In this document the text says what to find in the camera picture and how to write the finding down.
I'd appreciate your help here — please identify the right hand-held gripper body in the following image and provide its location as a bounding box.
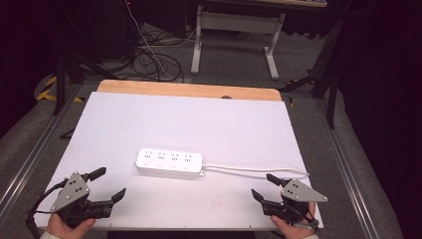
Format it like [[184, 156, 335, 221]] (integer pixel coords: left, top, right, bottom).
[[261, 178, 328, 224]]

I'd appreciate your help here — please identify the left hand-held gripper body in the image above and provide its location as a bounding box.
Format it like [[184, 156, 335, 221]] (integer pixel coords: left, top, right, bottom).
[[50, 171, 115, 229]]

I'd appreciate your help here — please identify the person's left hand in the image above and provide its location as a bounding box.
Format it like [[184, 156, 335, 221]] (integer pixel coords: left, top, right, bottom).
[[46, 213, 97, 239]]

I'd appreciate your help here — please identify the person's right hand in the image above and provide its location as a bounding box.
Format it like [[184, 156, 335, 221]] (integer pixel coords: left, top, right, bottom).
[[270, 202, 317, 239]]

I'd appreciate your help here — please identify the white power strip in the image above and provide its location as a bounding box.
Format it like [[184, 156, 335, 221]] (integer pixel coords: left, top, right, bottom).
[[134, 147, 207, 178]]

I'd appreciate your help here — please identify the yellow black floor tape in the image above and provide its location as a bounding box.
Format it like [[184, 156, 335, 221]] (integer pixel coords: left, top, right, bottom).
[[36, 76, 85, 104]]

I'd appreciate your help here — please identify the white foam board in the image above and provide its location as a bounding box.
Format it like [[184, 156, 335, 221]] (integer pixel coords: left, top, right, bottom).
[[33, 92, 324, 232]]

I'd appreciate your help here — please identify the black tripod stand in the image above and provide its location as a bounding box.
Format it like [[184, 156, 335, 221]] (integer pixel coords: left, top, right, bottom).
[[53, 0, 117, 117]]

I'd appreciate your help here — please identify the black metal stand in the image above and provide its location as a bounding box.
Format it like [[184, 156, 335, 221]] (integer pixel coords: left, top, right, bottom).
[[279, 18, 344, 129]]

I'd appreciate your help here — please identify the dark curtain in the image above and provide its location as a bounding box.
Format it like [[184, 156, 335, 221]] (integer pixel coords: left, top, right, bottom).
[[337, 0, 422, 239], [0, 0, 64, 137]]

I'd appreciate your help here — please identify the wooden desk top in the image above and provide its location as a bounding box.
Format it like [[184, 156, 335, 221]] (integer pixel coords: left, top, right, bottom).
[[198, 0, 328, 9]]

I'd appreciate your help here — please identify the white power strip cable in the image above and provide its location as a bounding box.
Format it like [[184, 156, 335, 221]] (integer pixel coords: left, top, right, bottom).
[[202, 162, 311, 178]]

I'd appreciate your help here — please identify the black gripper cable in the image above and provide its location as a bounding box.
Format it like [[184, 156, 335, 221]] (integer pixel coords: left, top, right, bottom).
[[26, 178, 70, 239]]

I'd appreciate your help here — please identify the metal floor rail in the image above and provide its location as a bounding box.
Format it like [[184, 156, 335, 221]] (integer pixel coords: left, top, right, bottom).
[[314, 99, 370, 239], [0, 83, 85, 214]]

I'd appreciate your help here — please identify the black floor cable bundle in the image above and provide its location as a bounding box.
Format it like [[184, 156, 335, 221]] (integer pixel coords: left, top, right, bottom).
[[131, 31, 185, 84]]

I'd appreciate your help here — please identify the thin white floor cable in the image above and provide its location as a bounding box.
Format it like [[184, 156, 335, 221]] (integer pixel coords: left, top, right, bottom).
[[124, 0, 174, 81]]

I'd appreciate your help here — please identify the white metal desk frame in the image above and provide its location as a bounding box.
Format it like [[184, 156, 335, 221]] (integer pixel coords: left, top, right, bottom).
[[190, 4, 287, 81]]

